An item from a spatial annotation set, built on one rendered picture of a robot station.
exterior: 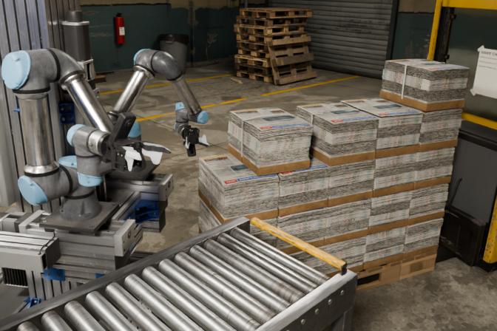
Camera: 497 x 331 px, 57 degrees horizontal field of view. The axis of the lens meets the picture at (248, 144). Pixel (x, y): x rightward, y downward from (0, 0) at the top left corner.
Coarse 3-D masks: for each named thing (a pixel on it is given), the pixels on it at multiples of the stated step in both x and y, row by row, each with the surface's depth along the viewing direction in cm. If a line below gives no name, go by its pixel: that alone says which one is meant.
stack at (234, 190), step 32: (224, 160) 236; (320, 160) 241; (384, 160) 246; (224, 192) 210; (256, 192) 217; (288, 192) 226; (320, 192) 234; (352, 192) 243; (288, 224) 231; (320, 224) 240; (352, 224) 251; (384, 224) 261; (352, 256) 258; (384, 256) 270
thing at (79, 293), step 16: (224, 224) 179; (240, 224) 180; (192, 240) 167; (160, 256) 157; (112, 272) 148; (128, 272) 148; (80, 288) 139; (96, 288) 139; (48, 304) 132; (64, 304) 133; (112, 304) 145; (0, 320) 125; (16, 320) 126; (32, 320) 127; (64, 320) 134; (96, 320) 142
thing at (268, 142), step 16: (256, 128) 213; (272, 128) 212; (288, 128) 216; (304, 128) 219; (256, 144) 215; (272, 144) 215; (288, 144) 219; (304, 144) 223; (256, 160) 216; (272, 160) 218; (288, 160) 222
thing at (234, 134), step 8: (232, 112) 237; (240, 112) 237; (248, 112) 238; (256, 112) 239; (264, 112) 239; (272, 112) 240; (280, 112) 241; (232, 120) 238; (240, 120) 229; (232, 128) 239; (240, 128) 230; (232, 136) 239; (232, 144) 241
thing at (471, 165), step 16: (464, 128) 316; (480, 128) 317; (464, 144) 309; (480, 144) 298; (496, 144) 288; (464, 160) 311; (480, 160) 299; (496, 160) 289; (464, 176) 312; (480, 176) 301; (496, 176) 290; (464, 192) 314; (480, 192) 302; (464, 208) 315; (480, 208) 304
